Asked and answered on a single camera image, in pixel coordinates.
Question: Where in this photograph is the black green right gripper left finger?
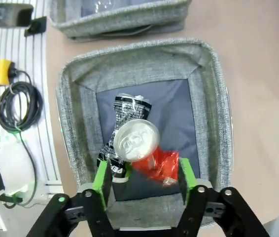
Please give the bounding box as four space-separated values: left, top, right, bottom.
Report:
27 160 115 237

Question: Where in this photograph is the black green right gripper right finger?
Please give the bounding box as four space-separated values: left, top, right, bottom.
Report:
173 158 271 237

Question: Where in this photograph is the red crushed soda can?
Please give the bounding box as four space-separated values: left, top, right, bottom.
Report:
113 119 180 188

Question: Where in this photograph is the black crushed Pepsi can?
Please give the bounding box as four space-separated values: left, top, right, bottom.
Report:
97 93 153 184

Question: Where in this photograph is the crushed clear plastic bottle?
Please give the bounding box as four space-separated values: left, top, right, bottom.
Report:
81 0 133 13

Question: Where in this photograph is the large grey fabric basket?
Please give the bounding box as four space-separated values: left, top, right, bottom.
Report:
55 37 234 229

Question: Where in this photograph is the black phone holder clip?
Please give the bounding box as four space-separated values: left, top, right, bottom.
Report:
24 16 48 38

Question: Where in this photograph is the black smartphone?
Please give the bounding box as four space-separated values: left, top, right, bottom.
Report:
0 3 34 28

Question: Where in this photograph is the coiled black cable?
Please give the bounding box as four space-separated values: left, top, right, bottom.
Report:
0 81 43 132

